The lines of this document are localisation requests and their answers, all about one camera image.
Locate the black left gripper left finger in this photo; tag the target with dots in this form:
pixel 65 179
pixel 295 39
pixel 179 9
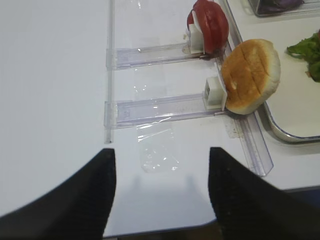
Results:
pixel 78 209

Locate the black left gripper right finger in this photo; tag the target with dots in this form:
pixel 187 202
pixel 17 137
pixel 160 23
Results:
pixel 223 168

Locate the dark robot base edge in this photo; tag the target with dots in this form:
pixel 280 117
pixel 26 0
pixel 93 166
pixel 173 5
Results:
pixel 264 212

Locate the large green lettuce leaf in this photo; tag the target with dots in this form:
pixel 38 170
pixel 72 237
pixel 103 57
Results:
pixel 308 49

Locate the metal baking tray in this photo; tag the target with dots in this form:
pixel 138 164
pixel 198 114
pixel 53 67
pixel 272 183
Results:
pixel 294 109

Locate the clear lower left track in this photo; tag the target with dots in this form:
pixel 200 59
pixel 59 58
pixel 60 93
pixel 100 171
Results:
pixel 123 114

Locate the clear track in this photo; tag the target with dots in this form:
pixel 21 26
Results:
pixel 123 114
pixel 126 58

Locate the white pusher block lower left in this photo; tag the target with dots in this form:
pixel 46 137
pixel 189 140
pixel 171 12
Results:
pixel 215 94

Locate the white pusher block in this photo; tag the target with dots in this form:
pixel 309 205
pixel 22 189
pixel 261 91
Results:
pixel 215 94
pixel 195 35

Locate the clear upper left track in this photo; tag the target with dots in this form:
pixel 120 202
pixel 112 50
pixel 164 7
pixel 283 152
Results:
pixel 126 58

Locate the white pusher block upper left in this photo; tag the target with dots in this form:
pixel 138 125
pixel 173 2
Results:
pixel 195 35

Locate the clear plastic container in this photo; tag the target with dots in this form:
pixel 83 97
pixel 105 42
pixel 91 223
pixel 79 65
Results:
pixel 306 7

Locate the purple cabbage wedge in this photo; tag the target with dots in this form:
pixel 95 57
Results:
pixel 275 6

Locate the bun half on left rail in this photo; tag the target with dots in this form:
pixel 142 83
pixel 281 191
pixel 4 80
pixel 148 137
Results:
pixel 251 74

